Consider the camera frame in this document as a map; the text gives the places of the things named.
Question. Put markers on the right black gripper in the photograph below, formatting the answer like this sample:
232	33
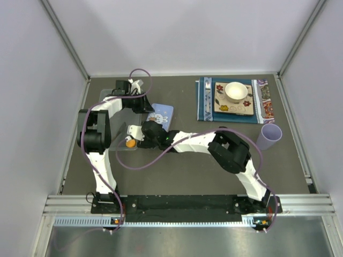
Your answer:
145	144

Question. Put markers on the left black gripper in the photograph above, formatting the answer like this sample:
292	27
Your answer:
144	106

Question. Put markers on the metal tongs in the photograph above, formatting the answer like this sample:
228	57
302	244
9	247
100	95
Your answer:
120	130

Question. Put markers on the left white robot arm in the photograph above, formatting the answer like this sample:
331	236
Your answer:
94	133

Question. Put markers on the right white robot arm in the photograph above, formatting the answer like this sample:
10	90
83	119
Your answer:
230	151

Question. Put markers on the orange cookie near corner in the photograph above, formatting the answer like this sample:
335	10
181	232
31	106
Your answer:
131	143

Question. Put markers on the silver fork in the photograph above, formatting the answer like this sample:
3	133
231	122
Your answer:
208	92

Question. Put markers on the floral square plate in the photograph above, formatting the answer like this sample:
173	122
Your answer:
223	105

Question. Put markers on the cream ceramic bowl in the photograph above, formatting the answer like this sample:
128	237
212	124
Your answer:
235	92

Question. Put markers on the patterned napkin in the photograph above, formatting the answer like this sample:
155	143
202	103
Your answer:
262	102

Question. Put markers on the purple cup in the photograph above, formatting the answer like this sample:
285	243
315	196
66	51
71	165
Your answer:
269	135

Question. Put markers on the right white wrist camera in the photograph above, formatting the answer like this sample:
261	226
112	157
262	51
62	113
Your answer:
134	132

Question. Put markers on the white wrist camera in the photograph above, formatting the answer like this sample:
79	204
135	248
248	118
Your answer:
135	86
134	132

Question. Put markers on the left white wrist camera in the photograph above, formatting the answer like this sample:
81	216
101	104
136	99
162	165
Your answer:
135	86

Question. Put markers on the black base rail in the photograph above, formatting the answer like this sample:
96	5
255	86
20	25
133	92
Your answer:
182	208

